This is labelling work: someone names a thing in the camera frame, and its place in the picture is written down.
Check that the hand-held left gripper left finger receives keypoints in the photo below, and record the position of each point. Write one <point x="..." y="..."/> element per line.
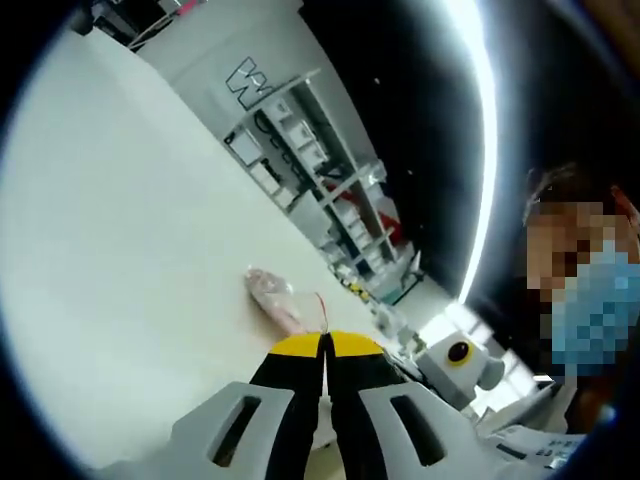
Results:
<point x="210" y="440"/>

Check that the pink object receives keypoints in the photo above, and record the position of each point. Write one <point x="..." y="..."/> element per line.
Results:
<point x="184" y="6"/>

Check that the person's head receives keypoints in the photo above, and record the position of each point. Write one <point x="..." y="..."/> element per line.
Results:
<point x="570" y="182"/>

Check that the clear resealable bag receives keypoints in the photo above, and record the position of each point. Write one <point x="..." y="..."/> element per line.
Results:
<point x="272" y="295"/>

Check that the grey metal shelf rack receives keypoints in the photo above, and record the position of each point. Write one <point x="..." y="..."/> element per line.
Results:
<point x="355" y="185"/>

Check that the long ceiling light strip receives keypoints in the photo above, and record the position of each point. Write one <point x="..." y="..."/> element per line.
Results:
<point x="490" y="165"/>

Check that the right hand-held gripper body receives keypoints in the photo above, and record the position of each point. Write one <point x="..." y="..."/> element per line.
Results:
<point x="440" y="370"/>

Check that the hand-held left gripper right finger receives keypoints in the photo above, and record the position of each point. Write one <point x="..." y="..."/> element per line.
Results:
<point x="380" y="440"/>

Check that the row of white storage boxes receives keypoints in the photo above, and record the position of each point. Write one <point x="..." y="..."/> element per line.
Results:
<point x="307" y="145"/>

